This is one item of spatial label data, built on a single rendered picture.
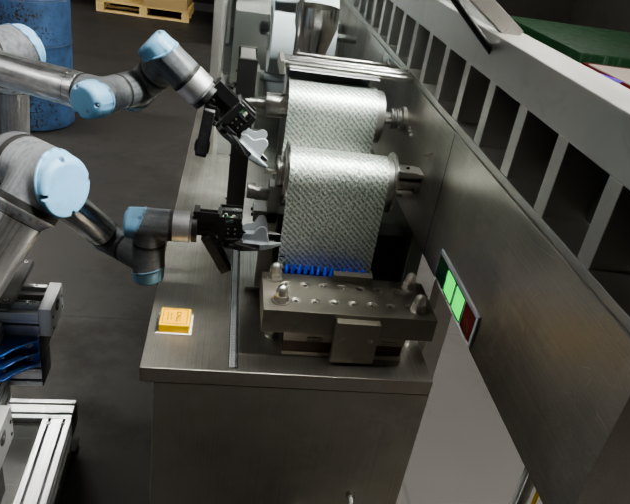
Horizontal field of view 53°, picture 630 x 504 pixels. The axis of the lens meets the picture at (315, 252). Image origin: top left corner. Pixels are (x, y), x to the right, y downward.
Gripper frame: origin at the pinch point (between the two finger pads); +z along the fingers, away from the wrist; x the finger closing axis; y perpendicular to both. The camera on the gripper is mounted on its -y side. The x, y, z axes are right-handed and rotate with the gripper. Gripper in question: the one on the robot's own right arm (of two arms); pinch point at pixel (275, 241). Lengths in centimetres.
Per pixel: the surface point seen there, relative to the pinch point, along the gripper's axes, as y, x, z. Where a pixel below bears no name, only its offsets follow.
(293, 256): -3.3, -0.7, 4.9
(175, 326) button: -16.9, -13.8, -21.8
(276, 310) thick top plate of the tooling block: -6.0, -20.3, 0.2
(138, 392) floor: -109, 64, -40
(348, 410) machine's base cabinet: -28.7, -26.4, 19.5
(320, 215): 8.5, -0.6, 9.9
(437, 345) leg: -38, 13, 54
